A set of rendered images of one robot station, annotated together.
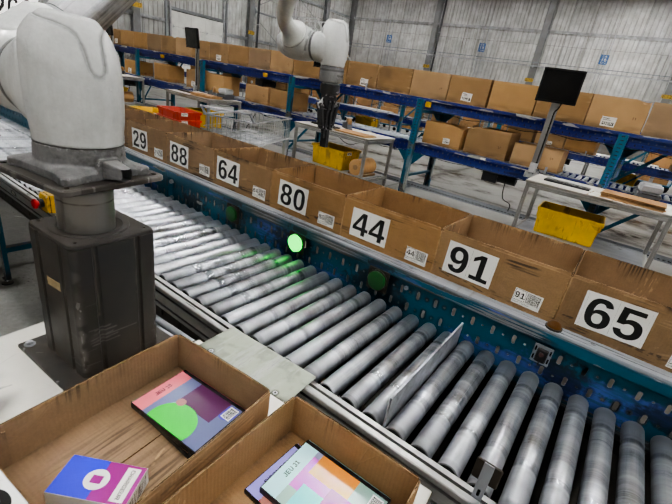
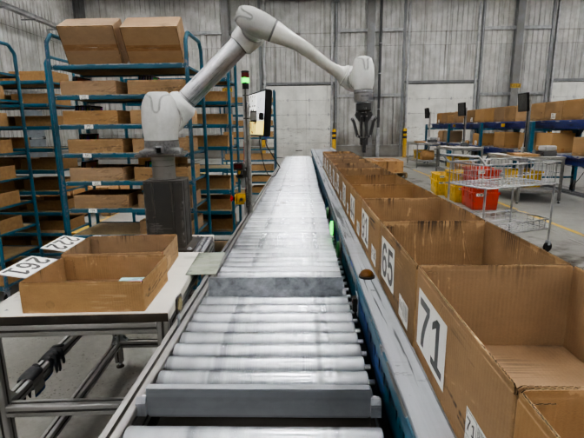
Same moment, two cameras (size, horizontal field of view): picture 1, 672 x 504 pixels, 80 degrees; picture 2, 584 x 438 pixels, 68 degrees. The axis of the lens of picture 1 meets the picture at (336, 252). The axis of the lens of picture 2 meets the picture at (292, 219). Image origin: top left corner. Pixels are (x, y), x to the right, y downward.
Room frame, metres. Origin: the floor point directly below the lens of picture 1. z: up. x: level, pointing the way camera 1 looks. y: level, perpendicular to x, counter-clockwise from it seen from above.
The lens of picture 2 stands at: (0.22, -1.52, 1.31)
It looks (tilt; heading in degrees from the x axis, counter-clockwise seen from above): 12 degrees down; 58
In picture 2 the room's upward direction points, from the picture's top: 1 degrees counter-clockwise
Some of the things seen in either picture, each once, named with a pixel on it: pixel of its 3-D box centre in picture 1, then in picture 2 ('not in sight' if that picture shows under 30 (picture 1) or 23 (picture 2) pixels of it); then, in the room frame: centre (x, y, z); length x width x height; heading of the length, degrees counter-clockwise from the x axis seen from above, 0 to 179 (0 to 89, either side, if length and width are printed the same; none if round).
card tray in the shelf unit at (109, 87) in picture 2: not in sight; (98, 89); (0.74, 2.00, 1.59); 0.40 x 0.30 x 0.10; 145
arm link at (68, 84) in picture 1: (71, 78); (160, 116); (0.78, 0.54, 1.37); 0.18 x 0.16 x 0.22; 64
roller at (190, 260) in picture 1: (210, 257); (286, 234); (1.41, 0.49, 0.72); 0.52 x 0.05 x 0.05; 147
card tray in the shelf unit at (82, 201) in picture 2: not in sight; (109, 198); (0.74, 2.01, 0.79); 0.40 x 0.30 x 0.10; 148
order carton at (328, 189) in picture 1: (326, 197); (374, 195); (1.69, 0.08, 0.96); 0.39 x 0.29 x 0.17; 57
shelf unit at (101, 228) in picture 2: not in sight; (139, 172); (0.96, 1.92, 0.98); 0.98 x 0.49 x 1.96; 147
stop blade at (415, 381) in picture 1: (428, 367); (275, 289); (0.90, -0.30, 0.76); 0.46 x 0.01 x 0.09; 147
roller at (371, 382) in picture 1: (395, 361); not in sight; (0.95, -0.22, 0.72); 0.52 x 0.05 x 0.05; 147
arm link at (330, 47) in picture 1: (331, 43); (362, 73); (1.65, 0.14, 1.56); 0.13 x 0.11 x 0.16; 64
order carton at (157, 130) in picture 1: (170, 140); (349, 172); (2.33, 1.06, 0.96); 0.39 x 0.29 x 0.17; 56
